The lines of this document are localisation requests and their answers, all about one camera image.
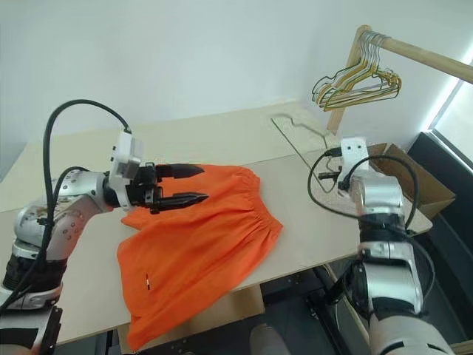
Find pale wire hanger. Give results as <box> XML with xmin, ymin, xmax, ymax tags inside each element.
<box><xmin>270</xmin><ymin>113</ymin><xmax>343</xmax><ymax>195</ymax></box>

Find grey rounded shape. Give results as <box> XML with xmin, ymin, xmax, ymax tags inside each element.
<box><xmin>248</xmin><ymin>324</ymin><xmax>293</xmax><ymax>355</ymax></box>

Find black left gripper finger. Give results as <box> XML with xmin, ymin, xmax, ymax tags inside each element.
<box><xmin>154</xmin><ymin>163</ymin><xmax>205</xmax><ymax>180</ymax></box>
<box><xmin>150</xmin><ymin>192</ymin><xmax>211</xmax><ymax>215</ymax></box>

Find black table frame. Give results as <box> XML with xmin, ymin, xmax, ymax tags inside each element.
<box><xmin>258</xmin><ymin>257</ymin><xmax>371</xmax><ymax>336</ymax></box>

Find brown cardboard box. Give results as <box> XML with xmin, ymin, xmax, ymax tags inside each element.
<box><xmin>364</xmin><ymin>141</ymin><xmax>457</xmax><ymax>222</ymax></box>

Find window with white frame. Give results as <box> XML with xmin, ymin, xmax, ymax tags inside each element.
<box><xmin>431</xmin><ymin>72</ymin><xmax>473</xmax><ymax>143</ymax></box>

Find silver wire hanger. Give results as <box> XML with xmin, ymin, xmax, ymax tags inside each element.
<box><xmin>320</xmin><ymin>30</ymin><xmax>401</xmax><ymax>109</ymax></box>

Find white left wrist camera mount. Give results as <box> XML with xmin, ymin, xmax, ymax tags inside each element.
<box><xmin>109</xmin><ymin>129</ymin><xmax>146</xmax><ymax>209</ymax></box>

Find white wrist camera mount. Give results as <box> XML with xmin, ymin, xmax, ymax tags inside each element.
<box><xmin>337</xmin><ymin>136</ymin><xmax>371</xmax><ymax>193</ymax></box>
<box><xmin>109</xmin><ymin>129</ymin><xmax>146</xmax><ymax>209</ymax></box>

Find orange shorts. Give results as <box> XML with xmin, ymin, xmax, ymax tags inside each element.
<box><xmin>115</xmin><ymin>163</ymin><xmax>285</xmax><ymax>352</ymax></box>

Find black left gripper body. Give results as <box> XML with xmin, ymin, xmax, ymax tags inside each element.
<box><xmin>125</xmin><ymin>164</ymin><xmax>164</xmax><ymax>215</ymax></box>

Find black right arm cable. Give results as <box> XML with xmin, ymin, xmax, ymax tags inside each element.
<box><xmin>307</xmin><ymin>147</ymin><xmax>421</xmax><ymax>238</ymax></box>

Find yellow wire hanger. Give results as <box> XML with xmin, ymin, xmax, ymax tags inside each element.
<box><xmin>317</xmin><ymin>31</ymin><xmax>402</xmax><ymax>111</ymax></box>

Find bunch of gold wire hangers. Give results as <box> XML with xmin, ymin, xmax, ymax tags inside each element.
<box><xmin>312</xmin><ymin>32</ymin><xmax>401</xmax><ymax>112</ymax></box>

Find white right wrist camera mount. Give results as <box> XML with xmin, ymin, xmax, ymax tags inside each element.
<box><xmin>337</xmin><ymin>136</ymin><xmax>371</xmax><ymax>193</ymax></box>

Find wooden clothes rack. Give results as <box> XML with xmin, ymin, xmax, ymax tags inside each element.
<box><xmin>326</xmin><ymin>24</ymin><xmax>473</xmax><ymax>136</ymax></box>

